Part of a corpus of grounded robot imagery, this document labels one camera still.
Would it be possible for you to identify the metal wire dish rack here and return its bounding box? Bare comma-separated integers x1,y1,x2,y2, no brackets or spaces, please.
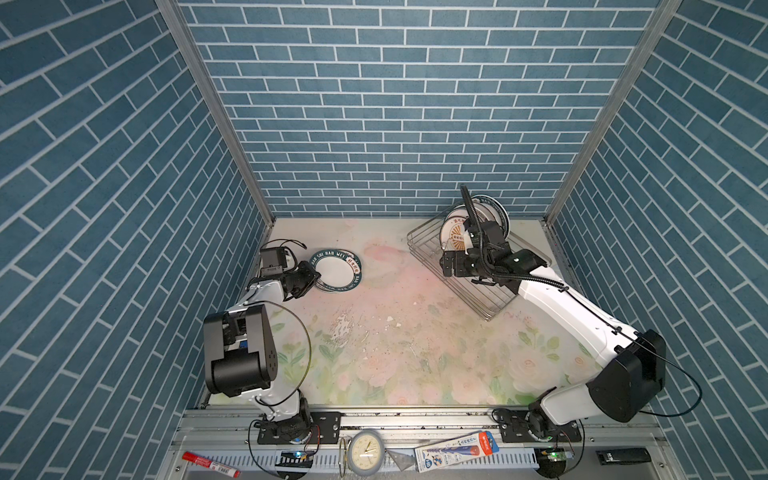
407,196,551,320

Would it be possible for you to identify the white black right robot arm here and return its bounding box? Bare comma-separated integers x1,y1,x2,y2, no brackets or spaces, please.
440,248,666,441

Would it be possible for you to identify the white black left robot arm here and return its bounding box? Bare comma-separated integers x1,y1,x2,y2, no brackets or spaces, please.
203,261,320,444

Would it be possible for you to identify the rear plate in rack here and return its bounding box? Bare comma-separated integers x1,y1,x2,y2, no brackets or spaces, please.
473,194,510,236

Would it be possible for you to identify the blue white toothpaste box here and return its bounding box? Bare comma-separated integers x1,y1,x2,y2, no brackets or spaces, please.
414,431,499,473

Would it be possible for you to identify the round white dial timer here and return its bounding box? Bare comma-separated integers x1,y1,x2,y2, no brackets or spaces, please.
346,429,386,477

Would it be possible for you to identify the red marker pen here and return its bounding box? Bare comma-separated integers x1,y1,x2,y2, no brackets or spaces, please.
182,452,241,479

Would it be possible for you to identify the aluminium front rail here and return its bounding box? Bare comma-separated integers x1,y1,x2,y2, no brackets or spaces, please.
158,406,684,479

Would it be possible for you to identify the black device on rail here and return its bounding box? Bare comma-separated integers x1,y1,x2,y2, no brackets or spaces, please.
596,447,651,466

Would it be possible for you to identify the aluminium corner post left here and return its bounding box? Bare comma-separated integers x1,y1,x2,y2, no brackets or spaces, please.
156,0,275,228

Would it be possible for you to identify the aluminium corner post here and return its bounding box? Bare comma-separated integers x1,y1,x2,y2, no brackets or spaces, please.
156,0,275,228
543,0,682,228

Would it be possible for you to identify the aluminium corner post right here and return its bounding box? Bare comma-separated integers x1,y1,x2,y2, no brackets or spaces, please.
543,0,682,228

